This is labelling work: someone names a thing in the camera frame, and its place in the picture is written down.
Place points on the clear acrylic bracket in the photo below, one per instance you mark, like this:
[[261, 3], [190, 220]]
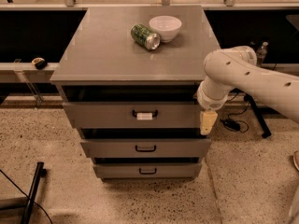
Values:
[[20, 74]]

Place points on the green soda can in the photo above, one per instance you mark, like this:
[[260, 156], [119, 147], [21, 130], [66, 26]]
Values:
[[145, 37]]

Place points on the grey middle drawer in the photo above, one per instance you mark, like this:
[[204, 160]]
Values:
[[145, 148]]

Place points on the shoe at right edge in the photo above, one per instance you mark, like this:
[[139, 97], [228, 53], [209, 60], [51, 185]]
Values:
[[295, 159]]

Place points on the black stand leg right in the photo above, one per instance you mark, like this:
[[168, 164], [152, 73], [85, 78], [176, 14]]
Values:
[[266, 132]]

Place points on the white bowl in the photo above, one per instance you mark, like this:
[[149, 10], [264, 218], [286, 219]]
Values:
[[167, 27]]

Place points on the grey top drawer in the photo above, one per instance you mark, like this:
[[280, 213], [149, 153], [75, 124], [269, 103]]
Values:
[[133, 115]]

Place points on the right clear water bottle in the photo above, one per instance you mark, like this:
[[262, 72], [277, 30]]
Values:
[[261, 53]]

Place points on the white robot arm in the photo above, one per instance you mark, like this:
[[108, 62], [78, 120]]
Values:
[[235, 68]]

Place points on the black stand leg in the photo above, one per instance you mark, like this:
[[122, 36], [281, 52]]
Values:
[[39, 173], [266, 132]]

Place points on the grey drawer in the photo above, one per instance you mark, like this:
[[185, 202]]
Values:
[[147, 170], [133, 115], [145, 148]]

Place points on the grey drawer cabinet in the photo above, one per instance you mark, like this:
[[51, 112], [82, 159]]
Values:
[[104, 64]]

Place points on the black power adapter with cable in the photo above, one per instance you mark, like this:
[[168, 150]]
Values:
[[235, 125]]

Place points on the grey bottom drawer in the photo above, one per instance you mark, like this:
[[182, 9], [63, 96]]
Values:
[[147, 170]]

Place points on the black stand leg left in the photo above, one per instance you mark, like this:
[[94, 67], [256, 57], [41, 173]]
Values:
[[39, 173]]

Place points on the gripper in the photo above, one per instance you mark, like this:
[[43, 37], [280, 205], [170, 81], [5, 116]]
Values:
[[212, 104]]

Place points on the small black yellow object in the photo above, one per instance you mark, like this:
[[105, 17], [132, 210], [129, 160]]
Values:
[[39, 63]]

